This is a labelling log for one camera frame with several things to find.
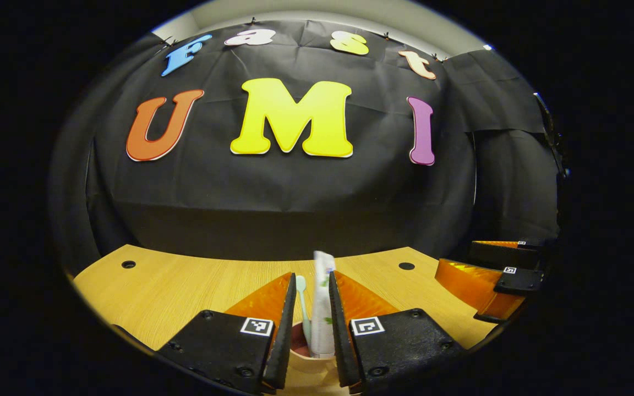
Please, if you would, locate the beige cup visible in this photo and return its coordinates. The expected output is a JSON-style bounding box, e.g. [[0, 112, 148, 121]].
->
[[286, 321, 352, 389]]

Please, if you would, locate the white toothbrush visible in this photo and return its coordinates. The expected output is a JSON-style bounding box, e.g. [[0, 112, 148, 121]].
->
[[295, 275, 313, 345]]

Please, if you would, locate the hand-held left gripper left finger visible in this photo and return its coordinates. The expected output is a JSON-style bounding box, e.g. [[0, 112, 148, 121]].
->
[[157, 272, 297, 394]]

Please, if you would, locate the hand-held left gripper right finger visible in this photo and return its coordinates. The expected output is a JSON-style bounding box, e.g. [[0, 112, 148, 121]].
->
[[328, 271, 466, 394]]

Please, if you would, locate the wooden desktop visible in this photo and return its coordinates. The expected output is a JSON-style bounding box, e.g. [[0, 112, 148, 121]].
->
[[73, 245, 498, 396]]

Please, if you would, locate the white toothpaste tube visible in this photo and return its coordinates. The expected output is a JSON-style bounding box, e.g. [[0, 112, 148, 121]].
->
[[309, 251, 337, 360]]

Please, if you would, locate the black backdrop cloth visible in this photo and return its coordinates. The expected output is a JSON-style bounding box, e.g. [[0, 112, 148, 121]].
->
[[50, 19, 562, 276]]

